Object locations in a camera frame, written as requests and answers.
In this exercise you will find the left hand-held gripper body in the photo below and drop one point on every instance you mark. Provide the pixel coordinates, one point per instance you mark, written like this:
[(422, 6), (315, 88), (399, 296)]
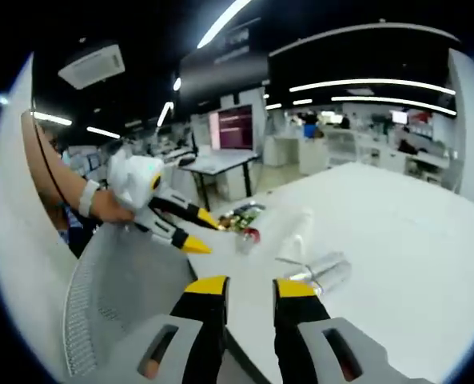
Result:
[(134, 180)]

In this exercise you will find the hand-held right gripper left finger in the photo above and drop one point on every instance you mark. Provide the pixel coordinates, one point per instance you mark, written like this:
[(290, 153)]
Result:
[(188, 348)]

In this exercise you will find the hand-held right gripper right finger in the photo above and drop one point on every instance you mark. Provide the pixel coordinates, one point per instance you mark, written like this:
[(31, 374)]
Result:
[(296, 344)]

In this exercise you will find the green silver skincare sachet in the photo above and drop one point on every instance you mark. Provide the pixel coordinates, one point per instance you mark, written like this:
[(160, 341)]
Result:
[(248, 212)]

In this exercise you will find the red-capped white skincare bottle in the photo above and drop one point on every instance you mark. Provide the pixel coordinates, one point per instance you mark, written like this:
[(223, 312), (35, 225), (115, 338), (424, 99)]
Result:
[(248, 242)]

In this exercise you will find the person's left hand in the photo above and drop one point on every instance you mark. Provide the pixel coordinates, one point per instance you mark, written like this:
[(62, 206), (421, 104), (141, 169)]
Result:
[(110, 208)]

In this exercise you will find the white wristband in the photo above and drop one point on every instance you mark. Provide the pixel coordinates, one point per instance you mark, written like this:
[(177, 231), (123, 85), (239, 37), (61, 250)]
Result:
[(86, 198)]

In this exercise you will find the white monitor desk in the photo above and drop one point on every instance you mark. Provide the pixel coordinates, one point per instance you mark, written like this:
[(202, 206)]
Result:
[(220, 162)]

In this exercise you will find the grey mesh office chair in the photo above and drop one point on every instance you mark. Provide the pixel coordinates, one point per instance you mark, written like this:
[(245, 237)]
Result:
[(120, 280)]

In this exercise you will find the computer monitor purple screen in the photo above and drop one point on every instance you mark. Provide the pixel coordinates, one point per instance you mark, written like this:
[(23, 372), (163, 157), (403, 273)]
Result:
[(236, 128)]

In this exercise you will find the ceiling air conditioner unit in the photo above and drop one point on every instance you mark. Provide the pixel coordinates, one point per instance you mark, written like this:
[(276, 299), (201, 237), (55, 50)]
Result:
[(92, 66)]

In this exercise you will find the long ceiling light strip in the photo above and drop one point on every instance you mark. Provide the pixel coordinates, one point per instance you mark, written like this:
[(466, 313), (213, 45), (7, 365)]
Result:
[(220, 22)]

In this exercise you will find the curved ceiling light strip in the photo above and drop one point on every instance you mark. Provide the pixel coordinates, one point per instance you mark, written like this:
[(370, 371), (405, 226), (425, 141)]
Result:
[(380, 98), (372, 81)]

